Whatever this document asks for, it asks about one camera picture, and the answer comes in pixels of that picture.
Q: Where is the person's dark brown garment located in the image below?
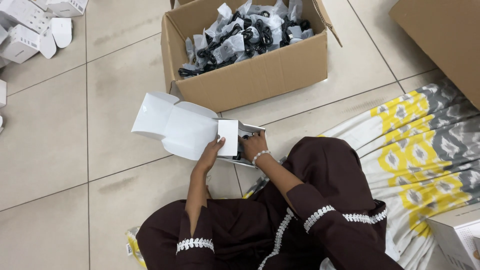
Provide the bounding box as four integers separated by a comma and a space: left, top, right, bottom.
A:
135, 136, 404, 270

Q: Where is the person's right hand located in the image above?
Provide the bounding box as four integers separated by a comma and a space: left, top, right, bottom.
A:
238, 130, 271, 163

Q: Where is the yellow grey patterned cloth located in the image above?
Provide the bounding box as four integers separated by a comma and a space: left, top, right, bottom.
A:
318, 78, 480, 270

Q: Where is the white product box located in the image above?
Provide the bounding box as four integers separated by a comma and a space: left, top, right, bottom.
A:
131, 92, 267, 168

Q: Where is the yellow plastic packet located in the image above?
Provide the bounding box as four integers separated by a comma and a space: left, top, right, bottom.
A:
125, 226, 148, 269
242, 175, 271, 200

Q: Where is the large closed cardboard carton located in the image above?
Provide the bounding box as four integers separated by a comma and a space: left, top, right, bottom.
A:
389, 0, 480, 112

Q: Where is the white printed box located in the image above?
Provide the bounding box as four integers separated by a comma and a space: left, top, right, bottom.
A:
427, 208, 480, 270

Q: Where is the open cardboard carton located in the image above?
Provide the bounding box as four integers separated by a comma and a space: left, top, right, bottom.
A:
161, 0, 343, 113

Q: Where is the pile of bagged black cables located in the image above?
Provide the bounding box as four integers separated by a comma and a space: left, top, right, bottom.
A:
178, 0, 315, 79

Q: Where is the pile of white boxes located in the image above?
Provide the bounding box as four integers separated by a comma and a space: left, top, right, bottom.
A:
0, 0, 89, 69

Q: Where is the white beaded bracelet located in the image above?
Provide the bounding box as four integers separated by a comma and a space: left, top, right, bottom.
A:
251, 150, 272, 167

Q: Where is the person's left hand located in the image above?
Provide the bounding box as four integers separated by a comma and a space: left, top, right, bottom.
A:
193, 137, 226, 175

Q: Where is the black cable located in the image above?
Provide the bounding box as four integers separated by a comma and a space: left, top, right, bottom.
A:
232, 133, 251, 161

